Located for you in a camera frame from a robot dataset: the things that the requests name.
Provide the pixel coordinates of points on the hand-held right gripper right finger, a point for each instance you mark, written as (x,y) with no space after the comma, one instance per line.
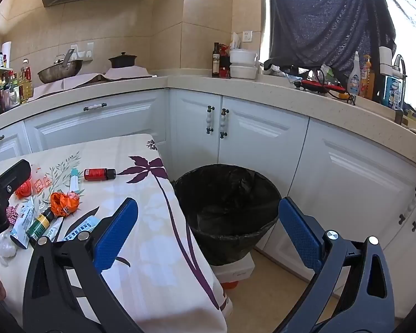
(300,236)

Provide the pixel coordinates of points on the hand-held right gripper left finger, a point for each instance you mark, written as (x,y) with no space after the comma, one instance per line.
(116,232)

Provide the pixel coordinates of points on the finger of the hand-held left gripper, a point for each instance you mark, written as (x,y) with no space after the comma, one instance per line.
(15,175)

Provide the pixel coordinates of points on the red checked cloth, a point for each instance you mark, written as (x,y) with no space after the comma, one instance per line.
(13,215)

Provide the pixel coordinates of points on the clear plastic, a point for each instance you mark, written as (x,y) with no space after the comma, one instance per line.
(5,246)

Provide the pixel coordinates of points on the white blue toothpaste tube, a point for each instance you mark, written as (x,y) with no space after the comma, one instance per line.
(20,227)

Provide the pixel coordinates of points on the green label dark bottle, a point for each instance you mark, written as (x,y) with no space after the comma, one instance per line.
(40,227)

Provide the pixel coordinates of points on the orange plastic bag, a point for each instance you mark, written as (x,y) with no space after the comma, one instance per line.
(64,204)

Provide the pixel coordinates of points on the black trash can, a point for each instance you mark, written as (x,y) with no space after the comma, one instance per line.
(228,187)

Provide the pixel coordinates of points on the clear packet red labels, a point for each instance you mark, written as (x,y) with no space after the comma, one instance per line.
(41,184)

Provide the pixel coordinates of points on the floral tablecloth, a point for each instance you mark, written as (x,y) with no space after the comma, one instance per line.
(152,249)

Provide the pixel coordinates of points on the thin white tube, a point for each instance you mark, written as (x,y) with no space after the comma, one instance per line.
(55,228)

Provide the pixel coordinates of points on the red bottle black cap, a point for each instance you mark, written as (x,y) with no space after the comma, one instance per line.
(97,174)

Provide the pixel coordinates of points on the white plastic box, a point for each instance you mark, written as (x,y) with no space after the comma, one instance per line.
(235,270)

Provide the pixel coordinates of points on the row of condiment bottles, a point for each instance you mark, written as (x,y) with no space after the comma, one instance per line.
(7,90)

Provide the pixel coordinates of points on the orange plastic piece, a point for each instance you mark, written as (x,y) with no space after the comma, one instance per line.
(228,284)

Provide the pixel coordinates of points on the white kitchen cabinets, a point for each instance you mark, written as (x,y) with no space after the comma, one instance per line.
(263,152)

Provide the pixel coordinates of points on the pink cloth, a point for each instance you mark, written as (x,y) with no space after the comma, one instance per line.
(128,73)
(72,83)

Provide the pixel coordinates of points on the steel wok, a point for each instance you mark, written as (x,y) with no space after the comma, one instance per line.
(59,73)

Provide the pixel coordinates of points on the paper towel roll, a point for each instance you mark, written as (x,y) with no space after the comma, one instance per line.
(7,53)

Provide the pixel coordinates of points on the red power strip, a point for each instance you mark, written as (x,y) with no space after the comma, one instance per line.
(319,85)

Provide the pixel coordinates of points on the beige speckled countertop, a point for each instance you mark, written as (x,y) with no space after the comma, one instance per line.
(249,90)

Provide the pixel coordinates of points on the black clay pot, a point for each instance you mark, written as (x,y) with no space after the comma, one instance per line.
(123,61)

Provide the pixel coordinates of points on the white spray bottle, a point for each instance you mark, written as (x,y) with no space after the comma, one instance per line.
(353,79)

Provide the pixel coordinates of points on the orange dish soap bottle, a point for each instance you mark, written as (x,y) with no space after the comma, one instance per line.
(368,79)

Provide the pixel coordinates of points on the blue detergent pack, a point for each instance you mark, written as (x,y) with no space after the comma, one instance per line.
(392,92)

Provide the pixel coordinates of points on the white lidded bowl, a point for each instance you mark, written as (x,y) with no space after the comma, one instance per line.
(243,72)
(243,57)

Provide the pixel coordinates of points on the dark oil bottle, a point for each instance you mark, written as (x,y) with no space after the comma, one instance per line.
(216,64)

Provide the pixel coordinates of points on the white water purifier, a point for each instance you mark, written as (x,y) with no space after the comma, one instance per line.
(385,59)

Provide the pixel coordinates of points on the steel faucet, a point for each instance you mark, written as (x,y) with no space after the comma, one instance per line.
(401,62)

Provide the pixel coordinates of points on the white plastic bag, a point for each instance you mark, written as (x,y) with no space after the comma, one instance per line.
(235,41)

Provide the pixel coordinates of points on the dark curtain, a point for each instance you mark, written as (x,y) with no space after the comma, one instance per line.
(326,17)

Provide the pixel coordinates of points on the white wall hook rack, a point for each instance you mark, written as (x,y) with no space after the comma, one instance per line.
(88,53)

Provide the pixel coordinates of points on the white wall socket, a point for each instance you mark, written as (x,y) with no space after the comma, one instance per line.
(247,35)

